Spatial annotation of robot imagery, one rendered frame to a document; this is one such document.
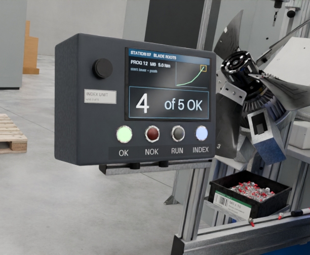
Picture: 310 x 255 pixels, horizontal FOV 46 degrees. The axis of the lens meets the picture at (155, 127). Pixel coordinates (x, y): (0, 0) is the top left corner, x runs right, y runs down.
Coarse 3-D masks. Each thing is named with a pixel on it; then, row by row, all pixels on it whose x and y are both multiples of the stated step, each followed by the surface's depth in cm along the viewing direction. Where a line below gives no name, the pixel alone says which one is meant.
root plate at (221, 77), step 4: (216, 72) 143; (220, 72) 142; (216, 76) 143; (220, 76) 142; (216, 80) 143; (220, 80) 142; (224, 80) 141; (216, 84) 143; (220, 84) 143; (216, 88) 144; (216, 92) 144
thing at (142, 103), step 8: (136, 88) 57; (144, 88) 57; (152, 88) 58; (136, 96) 57; (144, 96) 57; (152, 96) 58; (128, 104) 56; (136, 104) 57; (144, 104) 57; (152, 104) 58; (128, 112) 56; (136, 112) 57; (144, 112) 57; (152, 112) 58
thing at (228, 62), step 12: (228, 60) 138; (240, 60) 134; (252, 60) 131; (228, 72) 132; (240, 72) 130; (252, 72) 131; (264, 72) 138; (240, 84) 134; (252, 84) 136; (252, 96) 135
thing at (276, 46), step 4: (308, 20) 128; (304, 24) 126; (296, 28) 130; (292, 32) 128; (284, 36) 132; (288, 36) 133; (280, 40) 130; (284, 40) 136; (276, 44) 131; (280, 44) 136; (272, 48) 133; (276, 48) 138; (272, 52) 138
